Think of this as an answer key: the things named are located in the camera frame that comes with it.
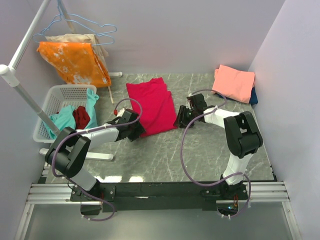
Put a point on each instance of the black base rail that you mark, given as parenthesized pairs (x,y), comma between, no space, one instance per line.
(135,196)

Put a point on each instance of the folded navy t-shirt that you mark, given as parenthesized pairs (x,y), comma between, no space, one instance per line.
(253,98)

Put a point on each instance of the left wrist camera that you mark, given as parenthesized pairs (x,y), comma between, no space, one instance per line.
(119,113)

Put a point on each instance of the teal t-shirt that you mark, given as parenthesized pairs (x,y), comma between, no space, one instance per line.
(65,117)

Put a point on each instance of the white plastic laundry basket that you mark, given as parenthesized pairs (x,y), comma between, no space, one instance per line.
(58,97)

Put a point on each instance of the dark red t-shirt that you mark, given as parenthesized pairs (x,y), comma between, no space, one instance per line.
(81,118)

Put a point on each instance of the beige cloth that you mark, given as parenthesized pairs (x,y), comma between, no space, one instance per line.
(97,47)

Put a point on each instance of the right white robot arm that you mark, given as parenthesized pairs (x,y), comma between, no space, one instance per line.
(242,134)

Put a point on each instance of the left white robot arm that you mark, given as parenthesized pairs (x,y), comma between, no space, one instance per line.
(68,152)

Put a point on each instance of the folded salmon t-shirt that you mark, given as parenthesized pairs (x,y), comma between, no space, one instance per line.
(234,84)

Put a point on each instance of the aluminium frame rail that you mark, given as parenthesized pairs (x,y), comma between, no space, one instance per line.
(259,192)

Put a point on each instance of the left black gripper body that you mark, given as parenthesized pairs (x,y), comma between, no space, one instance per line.
(135,131)

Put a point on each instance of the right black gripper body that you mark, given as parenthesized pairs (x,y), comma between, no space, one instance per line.
(186,114)

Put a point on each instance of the orange tie-dye cloth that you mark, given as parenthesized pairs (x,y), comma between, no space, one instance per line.
(75,62)

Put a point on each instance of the magenta t-shirt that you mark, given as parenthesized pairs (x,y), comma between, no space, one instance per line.
(155,102)

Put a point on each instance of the white clothes rack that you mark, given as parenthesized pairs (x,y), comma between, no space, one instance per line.
(17,119)

